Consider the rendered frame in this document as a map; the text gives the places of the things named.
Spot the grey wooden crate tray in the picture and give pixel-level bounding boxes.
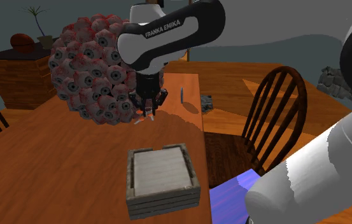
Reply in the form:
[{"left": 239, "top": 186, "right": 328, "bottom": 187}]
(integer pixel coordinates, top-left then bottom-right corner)
[{"left": 125, "top": 143, "right": 202, "bottom": 221}]

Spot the brown wooden table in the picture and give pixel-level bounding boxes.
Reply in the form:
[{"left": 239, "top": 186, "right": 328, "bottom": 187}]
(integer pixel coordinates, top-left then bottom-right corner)
[{"left": 0, "top": 72, "right": 213, "bottom": 224}]

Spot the small grey rock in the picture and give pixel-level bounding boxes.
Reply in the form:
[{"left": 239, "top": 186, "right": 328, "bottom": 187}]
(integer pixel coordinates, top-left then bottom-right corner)
[{"left": 201, "top": 95, "right": 214, "bottom": 113}]

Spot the bloodshot eyeball cluster ball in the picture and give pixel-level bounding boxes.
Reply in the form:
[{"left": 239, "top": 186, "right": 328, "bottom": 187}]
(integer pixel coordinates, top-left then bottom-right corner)
[{"left": 47, "top": 13, "right": 166, "bottom": 126}]

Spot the purple robot stand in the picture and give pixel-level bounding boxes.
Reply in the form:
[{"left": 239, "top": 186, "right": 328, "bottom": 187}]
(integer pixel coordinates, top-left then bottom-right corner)
[{"left": 209, "top": 168, "right": 262, "bottom": 224}]

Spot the large grey rock pile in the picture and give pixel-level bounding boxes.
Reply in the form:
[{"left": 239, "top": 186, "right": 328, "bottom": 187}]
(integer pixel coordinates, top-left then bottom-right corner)
[{"left": 316, "top": 66, "right": 352, "bottom": 102}]

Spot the brown wooden sideboard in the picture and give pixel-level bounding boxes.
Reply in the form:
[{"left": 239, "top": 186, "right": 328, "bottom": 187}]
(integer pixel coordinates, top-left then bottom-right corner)
[{"left": 0, "top": 5, "right": 60, "bottom": 111}]

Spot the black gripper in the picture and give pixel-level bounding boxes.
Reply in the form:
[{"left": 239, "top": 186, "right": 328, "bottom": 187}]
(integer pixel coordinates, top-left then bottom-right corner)
[{"left": 129, "top": 72, "right": 168, "bottom": 118}]

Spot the orange and white small object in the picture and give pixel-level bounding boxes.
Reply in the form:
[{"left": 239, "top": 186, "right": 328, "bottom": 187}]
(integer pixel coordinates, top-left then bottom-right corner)
[{"left": 133, "top": 109, "right": 156, "bottom": 125}]

